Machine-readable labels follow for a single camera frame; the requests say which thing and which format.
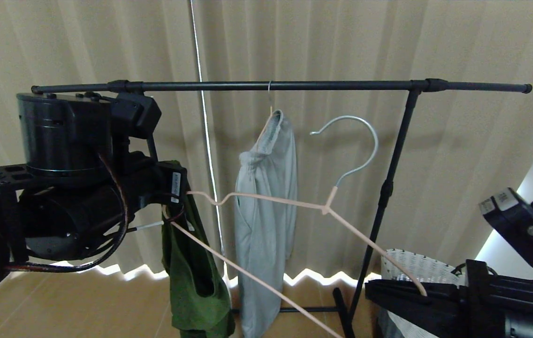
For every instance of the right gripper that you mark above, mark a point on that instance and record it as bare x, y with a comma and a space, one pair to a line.
510, 305

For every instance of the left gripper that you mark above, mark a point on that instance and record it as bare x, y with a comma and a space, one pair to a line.
154, 183

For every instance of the green shirt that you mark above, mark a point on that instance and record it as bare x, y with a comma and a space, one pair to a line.
191, 281

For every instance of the pale grey shorts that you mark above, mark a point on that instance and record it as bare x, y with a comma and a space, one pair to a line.
266, 225

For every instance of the pink clothes hanger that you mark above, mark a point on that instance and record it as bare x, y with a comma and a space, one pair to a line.
271, 112
328, 204

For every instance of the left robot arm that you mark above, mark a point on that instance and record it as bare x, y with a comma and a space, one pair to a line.
64, 141

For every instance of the white laundry basket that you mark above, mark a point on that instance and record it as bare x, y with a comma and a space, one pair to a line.
416, 265

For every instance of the black clothes rack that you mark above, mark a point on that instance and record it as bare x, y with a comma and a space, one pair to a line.
341, 85

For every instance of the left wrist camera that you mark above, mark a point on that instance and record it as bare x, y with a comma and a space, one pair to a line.
135, 115

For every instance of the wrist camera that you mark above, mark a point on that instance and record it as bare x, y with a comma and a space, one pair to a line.
515, 220
135, 115

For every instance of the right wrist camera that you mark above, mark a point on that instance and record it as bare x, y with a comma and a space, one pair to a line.
515, 220

